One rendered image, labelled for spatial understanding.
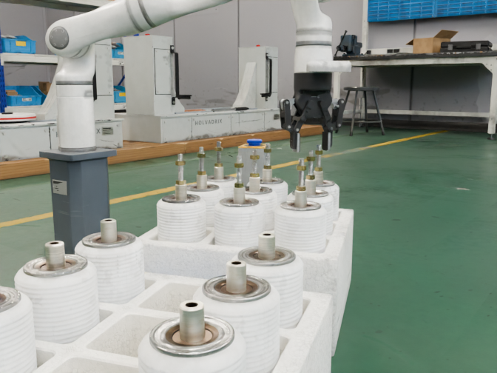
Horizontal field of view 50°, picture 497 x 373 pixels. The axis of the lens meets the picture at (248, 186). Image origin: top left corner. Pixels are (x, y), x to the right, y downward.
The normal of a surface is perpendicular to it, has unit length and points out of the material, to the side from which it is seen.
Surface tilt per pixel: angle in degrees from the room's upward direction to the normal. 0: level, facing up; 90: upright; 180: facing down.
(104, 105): 90
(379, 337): 0
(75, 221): 90
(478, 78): 90
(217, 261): 90
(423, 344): 0
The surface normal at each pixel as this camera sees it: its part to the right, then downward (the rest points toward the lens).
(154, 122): -0.61, 0.15
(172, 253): -0.26, 0.18
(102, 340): 0.95, 0.06
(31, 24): 0.80, 0.11
